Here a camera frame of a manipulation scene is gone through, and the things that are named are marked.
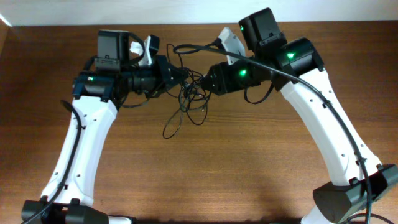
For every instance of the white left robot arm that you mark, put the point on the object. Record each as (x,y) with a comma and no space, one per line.
(124,63)

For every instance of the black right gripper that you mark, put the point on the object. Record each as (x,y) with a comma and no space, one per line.
(225,79)

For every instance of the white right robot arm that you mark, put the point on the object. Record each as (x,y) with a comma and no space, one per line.
(295,69)

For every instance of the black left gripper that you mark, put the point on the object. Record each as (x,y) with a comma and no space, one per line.
(163,72)

